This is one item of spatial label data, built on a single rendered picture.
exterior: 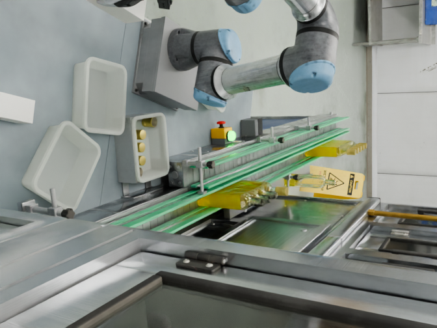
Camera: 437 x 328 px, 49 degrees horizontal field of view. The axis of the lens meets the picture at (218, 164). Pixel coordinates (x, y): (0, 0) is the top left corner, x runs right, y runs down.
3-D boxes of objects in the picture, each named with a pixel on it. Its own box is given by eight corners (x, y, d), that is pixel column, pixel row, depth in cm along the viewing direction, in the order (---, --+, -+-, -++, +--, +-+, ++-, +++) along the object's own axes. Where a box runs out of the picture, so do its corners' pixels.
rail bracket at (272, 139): (255, 142, 223) (281, 143, 216) (254, 127, 222) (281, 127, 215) (259, 142, 227) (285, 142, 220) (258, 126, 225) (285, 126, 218)
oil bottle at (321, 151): (304, 156, 276) (354, 158, 262) (304, 146, 275) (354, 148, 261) (308, 154, 281) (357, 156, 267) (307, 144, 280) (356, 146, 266)
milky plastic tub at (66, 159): (9, 185, 130) (30, 188, 126) (44, 116, 139) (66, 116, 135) (53, 212, 144) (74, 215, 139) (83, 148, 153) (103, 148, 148)
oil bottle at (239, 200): (197, 205, 184) (247, 211, 173) (196, 191, 183) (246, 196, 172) (205, 202, 188) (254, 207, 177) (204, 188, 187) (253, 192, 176)
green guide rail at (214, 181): (190, 187, 178) (209, 189, 174) (190, 185, 178) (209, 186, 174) (337, 129, 325) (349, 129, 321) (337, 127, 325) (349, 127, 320)
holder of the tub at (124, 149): (119, 198, 166) (137, 199, 162) (112, 117, 161) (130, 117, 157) (151, 186, 180) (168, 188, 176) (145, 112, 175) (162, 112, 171)
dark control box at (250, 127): (240, 136, 237) (255, 136, 233) (239, 120, 236) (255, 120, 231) (248, 133, 244) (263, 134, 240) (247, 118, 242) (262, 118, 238)
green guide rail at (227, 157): (189, 167, 177) (207, 168, 173) (188, 164, 177) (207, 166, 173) (337, 118, 323) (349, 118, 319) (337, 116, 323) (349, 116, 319)
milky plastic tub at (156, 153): (119, 183, 165) (138, 184, 160) (112, 116, 161) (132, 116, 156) (151, 172, 179) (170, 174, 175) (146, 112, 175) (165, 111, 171)
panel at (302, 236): (90, 320, 125) (201, 352, 108) (89, 309, 125) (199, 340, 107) (251, 221, 200) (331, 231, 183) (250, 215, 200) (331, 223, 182)
